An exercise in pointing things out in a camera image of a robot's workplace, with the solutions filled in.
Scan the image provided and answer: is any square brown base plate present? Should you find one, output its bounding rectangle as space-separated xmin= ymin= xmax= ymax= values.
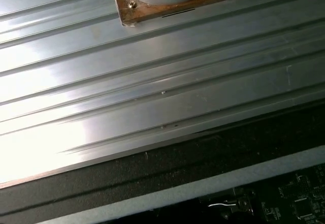
xmin=111 ymin=0 xmax=243 ymax=28

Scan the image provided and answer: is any wire locking lever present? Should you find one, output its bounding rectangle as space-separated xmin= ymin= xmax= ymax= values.
xmin=207 ymin=201 xmax=238 ymax=208

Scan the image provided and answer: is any black open PC case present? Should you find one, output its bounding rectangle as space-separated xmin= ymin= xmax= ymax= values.
xmin=0 ymin=99 xmax=325 ymax=224

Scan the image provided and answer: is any green motherboard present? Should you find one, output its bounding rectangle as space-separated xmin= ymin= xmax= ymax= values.
xmin=198 ymin=162 xmax=325 ymax=224

